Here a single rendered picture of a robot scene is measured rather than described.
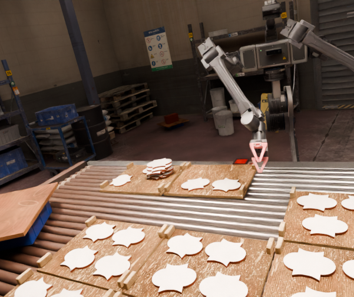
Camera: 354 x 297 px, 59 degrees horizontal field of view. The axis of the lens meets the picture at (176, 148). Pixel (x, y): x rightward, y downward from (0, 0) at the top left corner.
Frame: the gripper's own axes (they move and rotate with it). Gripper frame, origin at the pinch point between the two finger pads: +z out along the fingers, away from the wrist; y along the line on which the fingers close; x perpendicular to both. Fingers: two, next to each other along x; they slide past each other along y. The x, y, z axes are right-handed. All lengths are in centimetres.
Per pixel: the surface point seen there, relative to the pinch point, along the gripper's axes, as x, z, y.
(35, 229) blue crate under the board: -101, 28, -4
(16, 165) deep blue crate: -403, -138, -256
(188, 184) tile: -36.5, -3.8, -27.9
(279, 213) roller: 6.9, 15.5, -12.6
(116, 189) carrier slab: -79, -3, -31
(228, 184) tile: -15.6, -2.6, -25.5
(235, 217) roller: -10.4, 17.4, -12.3
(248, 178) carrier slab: -6.5, -8.3, -30.8
